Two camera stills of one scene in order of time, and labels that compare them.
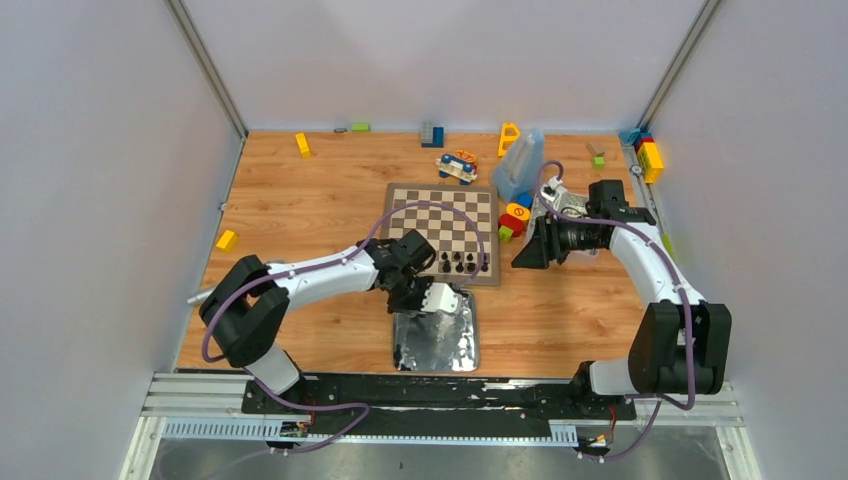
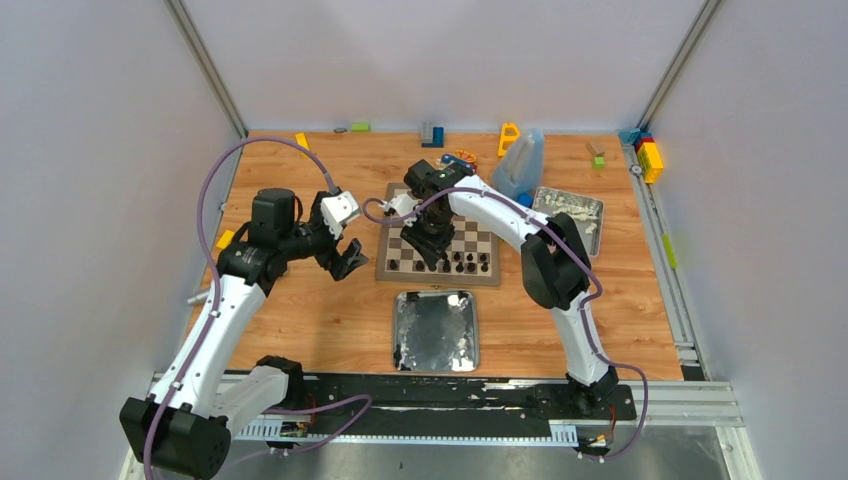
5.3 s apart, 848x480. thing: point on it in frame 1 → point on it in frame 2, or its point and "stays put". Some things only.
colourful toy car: [460, 165] stays put
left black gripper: [403, 295] → [335, 252]
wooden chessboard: [460, 222] stays put
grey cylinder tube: [199, 297] stays put
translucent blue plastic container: [519, 171] stays put
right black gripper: [544, 246] → [432, 249]
